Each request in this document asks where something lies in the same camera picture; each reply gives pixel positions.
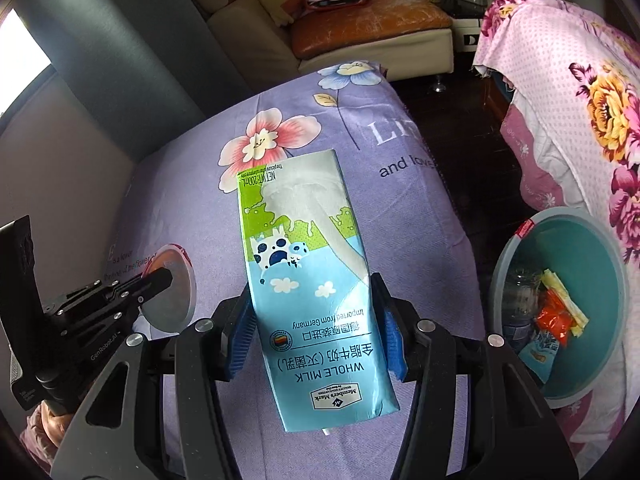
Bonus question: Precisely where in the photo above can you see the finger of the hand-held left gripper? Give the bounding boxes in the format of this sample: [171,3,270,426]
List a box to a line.
[107,266,175,311]

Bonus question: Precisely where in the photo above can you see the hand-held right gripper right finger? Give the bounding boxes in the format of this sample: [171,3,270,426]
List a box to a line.
[372,272,581,480]

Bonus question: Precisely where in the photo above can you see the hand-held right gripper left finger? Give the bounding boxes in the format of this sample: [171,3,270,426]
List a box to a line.
[50,287,258,480]

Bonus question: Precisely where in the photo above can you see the round pink-rimmed lid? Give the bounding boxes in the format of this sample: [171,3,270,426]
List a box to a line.
[141,243,197,333]

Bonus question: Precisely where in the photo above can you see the light blue milk carton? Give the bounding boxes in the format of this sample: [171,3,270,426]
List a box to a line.
[235,149,400,433]

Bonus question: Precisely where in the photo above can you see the clear blue-label plastic bottle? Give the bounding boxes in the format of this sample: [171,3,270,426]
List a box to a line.
[500,267,543,342]

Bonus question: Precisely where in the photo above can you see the orange red snack packet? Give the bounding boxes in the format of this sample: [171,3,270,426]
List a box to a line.
[535,287,572,348]

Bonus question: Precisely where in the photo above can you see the yellow snack packet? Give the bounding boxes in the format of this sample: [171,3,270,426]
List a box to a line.
[540,268,590,336]

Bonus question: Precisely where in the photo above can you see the teal round bin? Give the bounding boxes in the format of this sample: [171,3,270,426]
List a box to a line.
[489,205,630,411]

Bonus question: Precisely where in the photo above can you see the person's left hand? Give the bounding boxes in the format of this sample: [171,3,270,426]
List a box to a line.
[40,402,77,458]

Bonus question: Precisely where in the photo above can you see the purple floral blanket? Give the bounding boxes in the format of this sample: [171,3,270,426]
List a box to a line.
[102,62,488,480]

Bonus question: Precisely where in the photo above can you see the grey curtain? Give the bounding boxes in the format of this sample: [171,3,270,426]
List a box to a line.
[20,0,261,166]

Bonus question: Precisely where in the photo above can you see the window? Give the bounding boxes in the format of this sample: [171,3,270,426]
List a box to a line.
[0,7,53,116]

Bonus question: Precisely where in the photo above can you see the beige sofa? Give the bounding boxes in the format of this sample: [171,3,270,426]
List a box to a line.
[202,0,456,81]

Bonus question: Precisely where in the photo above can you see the pink floral quilt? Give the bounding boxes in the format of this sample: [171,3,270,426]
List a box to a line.
[472,0,640,471]

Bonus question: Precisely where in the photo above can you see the black side table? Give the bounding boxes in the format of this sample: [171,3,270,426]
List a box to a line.
[440,0,506,78]

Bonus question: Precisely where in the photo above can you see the orange seat cushion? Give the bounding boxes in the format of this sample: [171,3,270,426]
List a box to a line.
[290,0,453,60]

